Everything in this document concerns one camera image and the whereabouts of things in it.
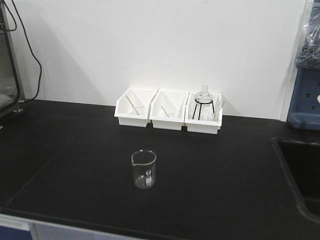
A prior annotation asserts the round bottom glass flask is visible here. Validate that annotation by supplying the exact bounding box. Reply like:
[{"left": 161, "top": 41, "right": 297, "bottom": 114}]
[{"left": 195, "top": 85, "right": 213, "bottom": 108}]

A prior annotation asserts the black wire tripod stand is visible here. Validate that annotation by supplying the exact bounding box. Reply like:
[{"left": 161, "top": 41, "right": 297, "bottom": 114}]
[{"left": 192, "top": 97, "right": 217, "bottom": 120}]

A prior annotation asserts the small beaker in right bin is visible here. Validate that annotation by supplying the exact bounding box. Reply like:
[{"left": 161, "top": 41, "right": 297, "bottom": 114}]
[{"left": 207, "top": 111, "right": 216, "bottom": 122}]

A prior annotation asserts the small beaker in bin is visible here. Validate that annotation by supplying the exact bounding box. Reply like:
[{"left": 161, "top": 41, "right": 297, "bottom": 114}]
[
  {"left": 207, "top": 111, "right": 216, "bottom": 122},
  {"left": 133, "top": 102, "right": 144, "bottom": 115},
  {"left": 166, "top": 109, "right": 176, "bottom": 118}
]

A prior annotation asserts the glass rod in left bin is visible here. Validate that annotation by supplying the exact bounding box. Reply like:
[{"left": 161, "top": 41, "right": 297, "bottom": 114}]
[{"left": 125, "top": 95, "right": 140, "bottom": 115}]

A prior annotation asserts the blue bench cabinet front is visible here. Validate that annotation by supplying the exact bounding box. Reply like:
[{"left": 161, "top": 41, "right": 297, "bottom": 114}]
[{"left": 0, "top": 214, "right": 33, "bottom": 240}]

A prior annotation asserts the white plastic bin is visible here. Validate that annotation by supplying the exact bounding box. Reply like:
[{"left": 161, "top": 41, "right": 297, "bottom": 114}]
[
  {"left": 114, "top": 87, "right": 158, "bottom": 128},
  {"left": 184, "top": 92, "right": 224, "bottom": 135},
  {"left": 149, "top": 90, "right": 189, "bottom": 131}
]

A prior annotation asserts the left white plastic bin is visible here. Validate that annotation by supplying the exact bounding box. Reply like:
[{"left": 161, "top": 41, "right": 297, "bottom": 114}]
[{"left": 114, "top": 87, "right": 158, "bottom": 128}]

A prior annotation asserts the black lab sink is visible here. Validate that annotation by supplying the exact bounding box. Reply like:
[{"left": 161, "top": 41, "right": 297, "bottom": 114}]
[{"left": 272, "top": 137, "right": 320, "bottom": 224}]

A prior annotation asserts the right white plastic bin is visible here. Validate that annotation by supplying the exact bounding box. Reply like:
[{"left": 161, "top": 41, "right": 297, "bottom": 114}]
[{"left": 184, "top": 92, "right": 224, "bottom": 135}]

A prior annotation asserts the grey equipment cabinet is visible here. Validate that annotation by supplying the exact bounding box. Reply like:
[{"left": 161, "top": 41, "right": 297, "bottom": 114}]
[{"left": 0, "top": 0, "right": 25, "bottom": 119}]

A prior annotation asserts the small beaker in left bin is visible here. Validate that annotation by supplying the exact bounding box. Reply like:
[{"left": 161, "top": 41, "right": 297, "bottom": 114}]
[{"left": 133, "top": 102, "right": 144, "bottom": 115}]

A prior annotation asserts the blue lab equipment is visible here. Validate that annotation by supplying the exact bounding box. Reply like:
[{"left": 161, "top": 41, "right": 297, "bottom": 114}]
[{"left": 287, "top": 64, "right": 320, "bottom": 131}]

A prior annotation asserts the small beaker in middle bin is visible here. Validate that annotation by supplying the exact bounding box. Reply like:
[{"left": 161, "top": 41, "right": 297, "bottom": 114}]
[{"left": 166, "top": 109, "right": 176, "bottom": 118}]

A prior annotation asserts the clear glass beaker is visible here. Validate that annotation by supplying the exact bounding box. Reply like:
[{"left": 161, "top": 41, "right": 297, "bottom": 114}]
[{"left": 131, "top": 149, "right": 157, "bottom": 190}]

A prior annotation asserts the clear plastic cover bag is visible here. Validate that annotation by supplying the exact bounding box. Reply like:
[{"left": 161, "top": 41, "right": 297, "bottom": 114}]
[{"left": 295, "top": 0, "right": 320, "bottom": 70}]

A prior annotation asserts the middle white plastic bin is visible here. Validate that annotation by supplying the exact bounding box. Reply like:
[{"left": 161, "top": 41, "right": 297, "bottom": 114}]
[{"left": 149, "top": 90, "right": 189, "bottom": 131}]

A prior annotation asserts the black power cable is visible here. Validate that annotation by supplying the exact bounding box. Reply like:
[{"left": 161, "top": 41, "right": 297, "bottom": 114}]
[{"left": 2, "top": 0, "right": 42, "bottom": 102}]

